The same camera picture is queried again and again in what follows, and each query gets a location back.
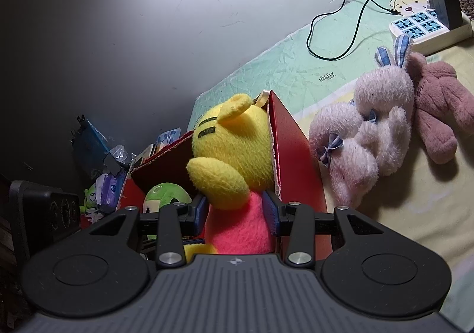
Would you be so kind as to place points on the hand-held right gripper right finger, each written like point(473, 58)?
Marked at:
point(270, 215)

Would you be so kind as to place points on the pink plush toy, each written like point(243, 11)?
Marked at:
point(440, 107)

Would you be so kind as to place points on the small green frog toy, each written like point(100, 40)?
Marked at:
point(89, 199)

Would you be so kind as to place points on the blue plastic board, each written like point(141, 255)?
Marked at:
point(89, 144)

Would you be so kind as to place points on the green bear print bed sheet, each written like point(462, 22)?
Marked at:
point(296, 58)

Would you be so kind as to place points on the yellow bear plush toy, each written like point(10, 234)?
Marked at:
point(233, 140)

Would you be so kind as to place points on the purple white wipes pack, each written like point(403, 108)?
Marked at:
point(111, 188)

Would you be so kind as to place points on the clear plastic bag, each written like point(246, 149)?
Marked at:
point(119, 153)

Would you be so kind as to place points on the white power strip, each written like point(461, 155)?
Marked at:
point(437, 38)

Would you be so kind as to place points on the blue white tissue pack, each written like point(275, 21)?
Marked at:
point(168, 138)

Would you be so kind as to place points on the white plush dog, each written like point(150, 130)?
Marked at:
point(340, 133)

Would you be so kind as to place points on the dark patterned blanket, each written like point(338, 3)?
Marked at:
point(467, 6)

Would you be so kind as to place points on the green plush toy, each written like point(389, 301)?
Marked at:
point(163, 194)

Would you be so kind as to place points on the red cardboard box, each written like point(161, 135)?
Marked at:
point(296, 155)

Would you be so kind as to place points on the black charger block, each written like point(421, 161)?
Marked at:
point(446, 6)

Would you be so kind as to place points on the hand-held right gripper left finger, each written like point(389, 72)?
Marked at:
point(200, 215)

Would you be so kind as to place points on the grey plush teddy bear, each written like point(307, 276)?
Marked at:
point(385, 95)

